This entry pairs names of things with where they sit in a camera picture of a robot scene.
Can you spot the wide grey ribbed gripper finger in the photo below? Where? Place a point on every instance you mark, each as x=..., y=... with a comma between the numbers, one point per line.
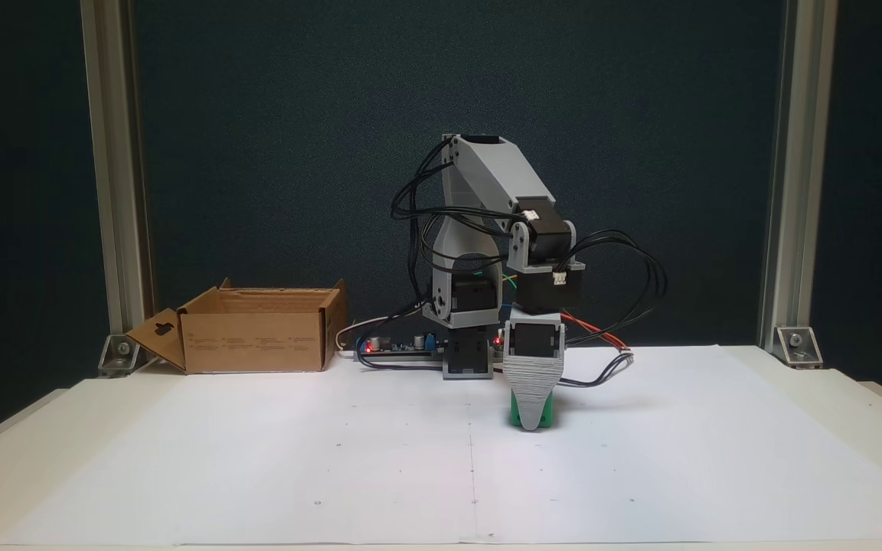
x=534, y=390

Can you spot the green die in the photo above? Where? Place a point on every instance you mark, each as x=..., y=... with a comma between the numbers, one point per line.
x=512, y=417

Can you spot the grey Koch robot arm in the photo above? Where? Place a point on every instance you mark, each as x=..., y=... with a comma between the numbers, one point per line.
x=498, y=172

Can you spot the blue circuit board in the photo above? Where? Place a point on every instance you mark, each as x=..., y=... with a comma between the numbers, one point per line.
x=399, y=344

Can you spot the open cardboard box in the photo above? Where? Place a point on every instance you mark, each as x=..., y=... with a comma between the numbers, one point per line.
x=257, y=340

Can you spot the metal corner bracket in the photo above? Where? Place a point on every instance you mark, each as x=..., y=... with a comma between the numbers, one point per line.
x=799, y=346
x=121, y=353

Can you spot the aluminium frame post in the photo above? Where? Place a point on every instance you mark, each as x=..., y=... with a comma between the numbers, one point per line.
x=797, y=153
x=115, y=153

